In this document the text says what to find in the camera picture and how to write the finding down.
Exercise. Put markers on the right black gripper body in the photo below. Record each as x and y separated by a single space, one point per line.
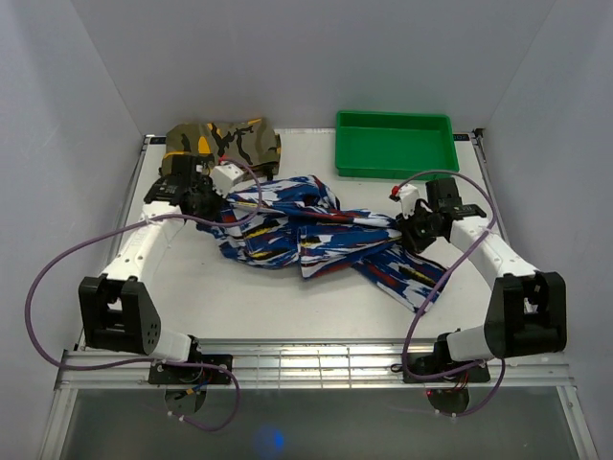
419 227

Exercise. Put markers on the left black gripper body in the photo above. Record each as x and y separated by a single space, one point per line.
209 201

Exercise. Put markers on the blue white red patterned trousers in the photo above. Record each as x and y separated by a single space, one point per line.
299 221

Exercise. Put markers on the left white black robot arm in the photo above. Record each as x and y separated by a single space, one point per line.
117 310

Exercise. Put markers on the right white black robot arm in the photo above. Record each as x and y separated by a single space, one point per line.
526 312

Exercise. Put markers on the folded camouflage trousers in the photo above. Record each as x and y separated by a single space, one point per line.
254 143

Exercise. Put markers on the green plastic tray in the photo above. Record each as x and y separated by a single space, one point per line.
392 145

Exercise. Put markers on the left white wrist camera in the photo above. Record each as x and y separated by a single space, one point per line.
225 177

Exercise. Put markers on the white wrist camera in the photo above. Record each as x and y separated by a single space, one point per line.
407 195
225 177

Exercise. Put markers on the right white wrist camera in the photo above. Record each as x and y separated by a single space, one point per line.
407 195

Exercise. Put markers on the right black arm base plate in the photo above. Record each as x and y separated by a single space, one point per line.
426 365

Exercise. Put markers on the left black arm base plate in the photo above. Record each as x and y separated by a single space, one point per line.
163 374

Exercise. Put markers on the aluminium table edge rail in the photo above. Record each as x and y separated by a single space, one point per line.
297 365

